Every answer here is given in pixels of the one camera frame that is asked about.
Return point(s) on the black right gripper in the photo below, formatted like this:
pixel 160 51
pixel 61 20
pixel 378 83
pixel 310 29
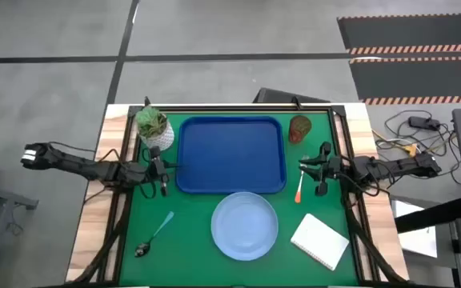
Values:
pixel 329 168

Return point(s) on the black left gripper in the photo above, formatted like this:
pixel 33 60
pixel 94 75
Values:
pixel 157 168

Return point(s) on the red translucent plastic cup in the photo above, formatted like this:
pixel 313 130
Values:
pixel 299 129

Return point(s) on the light blue round plate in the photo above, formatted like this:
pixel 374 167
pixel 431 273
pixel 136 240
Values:
pixel 244 226

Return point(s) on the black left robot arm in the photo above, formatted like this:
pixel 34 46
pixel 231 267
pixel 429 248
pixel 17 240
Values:
pixel 78 165

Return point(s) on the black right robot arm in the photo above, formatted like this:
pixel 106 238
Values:
pixel 398 166

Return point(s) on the blue plastic tray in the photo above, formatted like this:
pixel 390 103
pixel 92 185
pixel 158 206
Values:
pixel 230 154

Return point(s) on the succulent in white pot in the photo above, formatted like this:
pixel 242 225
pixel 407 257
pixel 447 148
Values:
pixel 155 128

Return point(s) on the white spiral notebook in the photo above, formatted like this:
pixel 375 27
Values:
pixel 319 241

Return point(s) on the green table mat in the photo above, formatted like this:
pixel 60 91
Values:
pixel 182 240

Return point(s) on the black chair back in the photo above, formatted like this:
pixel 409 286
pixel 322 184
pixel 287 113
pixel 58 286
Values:
pixel 278 96

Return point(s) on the yellow plug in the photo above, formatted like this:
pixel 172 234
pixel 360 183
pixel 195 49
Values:
pixel 410 150

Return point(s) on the black power adapter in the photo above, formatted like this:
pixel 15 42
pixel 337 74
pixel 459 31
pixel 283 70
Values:
pixel 423 122

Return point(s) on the black hazard-striped floor mat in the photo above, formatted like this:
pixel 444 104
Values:
pixel 418 80
pixel 410 32

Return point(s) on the black metal table frame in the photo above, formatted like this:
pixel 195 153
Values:
pixel 230 108

